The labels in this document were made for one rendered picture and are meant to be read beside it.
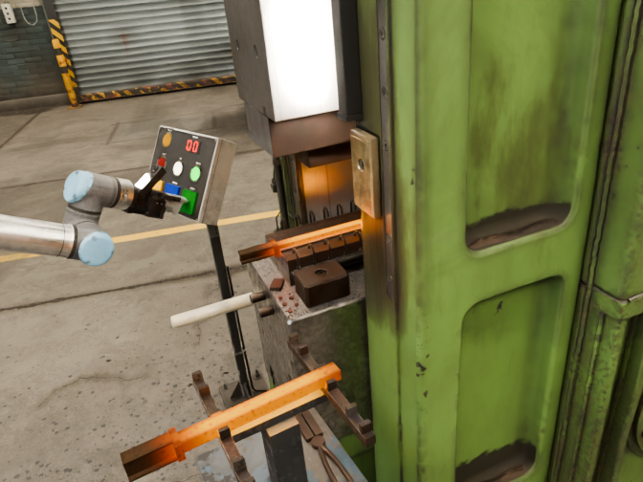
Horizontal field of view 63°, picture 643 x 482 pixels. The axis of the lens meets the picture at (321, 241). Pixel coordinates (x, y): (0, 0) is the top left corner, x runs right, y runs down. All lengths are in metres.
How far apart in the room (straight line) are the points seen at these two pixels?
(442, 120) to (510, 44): 0.21
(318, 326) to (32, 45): 8.55
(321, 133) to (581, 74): 0.56
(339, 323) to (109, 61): 8.24
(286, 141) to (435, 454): 0.82
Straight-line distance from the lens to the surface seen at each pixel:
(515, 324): 1.37
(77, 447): 2.53
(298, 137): 1.26
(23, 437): 2.70
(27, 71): 9.62
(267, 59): 1.15
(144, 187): 1.66
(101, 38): 9.26
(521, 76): 1.10
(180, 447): 0.96
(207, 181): 1.74
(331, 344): 1.37
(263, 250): 1.40
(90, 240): 1.45
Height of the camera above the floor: 1.66
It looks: 28 degrees down
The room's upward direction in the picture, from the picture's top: 6 degrees counter-clockwise
